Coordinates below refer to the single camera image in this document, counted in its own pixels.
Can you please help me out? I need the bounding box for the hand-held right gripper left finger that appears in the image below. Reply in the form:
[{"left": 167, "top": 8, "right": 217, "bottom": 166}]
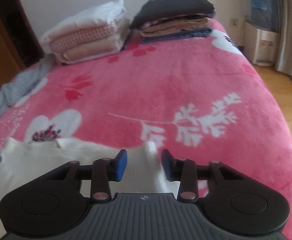
[{"left": 46, "top": 149, "right": 128, "bottom": 202}]

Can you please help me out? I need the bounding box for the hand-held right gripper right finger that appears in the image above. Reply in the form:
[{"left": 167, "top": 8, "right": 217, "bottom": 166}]
[{"left": 161, "top": 149, "right": 244, "bottom": 202}]

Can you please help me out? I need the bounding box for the white fuzzy sweater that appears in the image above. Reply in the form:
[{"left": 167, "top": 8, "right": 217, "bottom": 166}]
[{"left": 0, "top": 137, "right": 186, "bottom": 200}]

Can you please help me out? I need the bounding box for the folded pink beige clothes stack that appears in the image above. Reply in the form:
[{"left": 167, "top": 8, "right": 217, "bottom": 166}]
[
  {"left": 59, "top": 27, "right": 131, "bottom": 64},
  {"left": 48, "top": 22, "right": 126, "bottom": 55},
  {"left": 40, "top": 0, "right": 126, "bottom": 43}
]

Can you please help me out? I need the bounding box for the grey knit garment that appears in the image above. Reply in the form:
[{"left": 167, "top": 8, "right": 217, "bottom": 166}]
[{"left": 0, "top": 55, "right": 54, "bottom": 129}]

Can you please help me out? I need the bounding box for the pink floral blanket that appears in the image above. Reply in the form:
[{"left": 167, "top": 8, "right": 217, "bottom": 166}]
[{"left": 0, "top": 17, "right": 292, "bottom": 238}]

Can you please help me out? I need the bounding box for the brown wooden door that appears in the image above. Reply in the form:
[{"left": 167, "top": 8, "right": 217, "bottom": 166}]
[{"left": 0, "top": 0, "right": 45, "bottom": 90}]

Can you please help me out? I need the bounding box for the blue folded garment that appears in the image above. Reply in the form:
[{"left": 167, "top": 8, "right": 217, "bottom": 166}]
[{"left": 141, "top": 27, "right": 213, "bottom": 44}]

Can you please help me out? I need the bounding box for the tan folded garment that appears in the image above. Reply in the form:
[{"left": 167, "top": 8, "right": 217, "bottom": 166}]
[{"left": 139, "top": 16, "right": 211, "bottom": 38}]

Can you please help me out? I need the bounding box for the white water dispenser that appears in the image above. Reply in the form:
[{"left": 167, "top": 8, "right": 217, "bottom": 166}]
[{"left": 243, "top": 20, "right": 280, "bottom": 67}]

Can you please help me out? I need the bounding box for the black folded garment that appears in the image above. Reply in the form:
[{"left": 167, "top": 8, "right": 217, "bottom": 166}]
[{"left": 129, "top": 0, "right": 215, "bottom": 30}]

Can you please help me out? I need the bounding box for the blue water bottle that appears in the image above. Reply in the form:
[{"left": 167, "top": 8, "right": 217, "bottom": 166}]
[{"left": 248, "top": 0, "right": 279, "bottom": 32}]

